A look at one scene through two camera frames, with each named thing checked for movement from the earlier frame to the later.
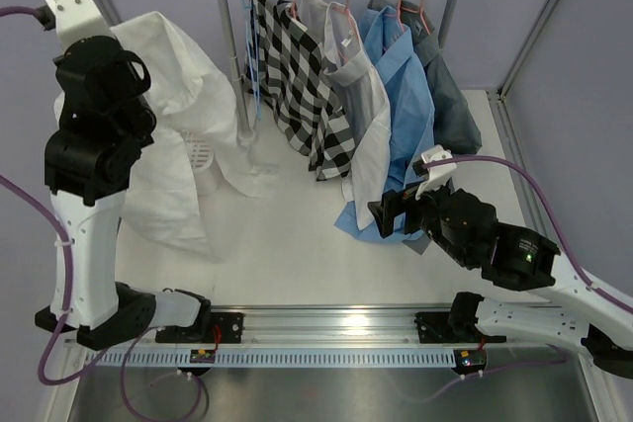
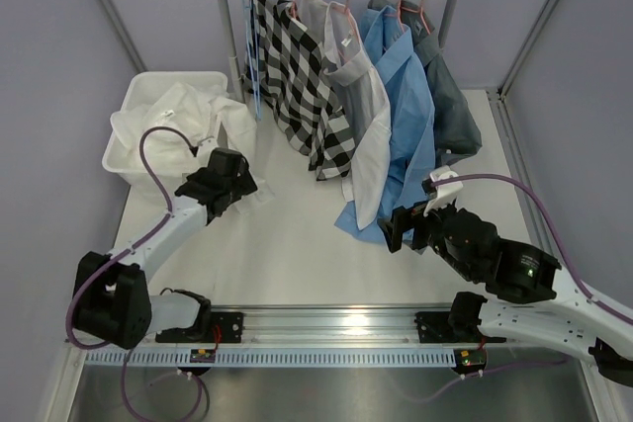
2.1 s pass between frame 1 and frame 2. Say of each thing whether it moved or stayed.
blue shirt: stayed
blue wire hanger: stayed
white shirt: moved
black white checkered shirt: stayed
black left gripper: moved
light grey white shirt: stayed
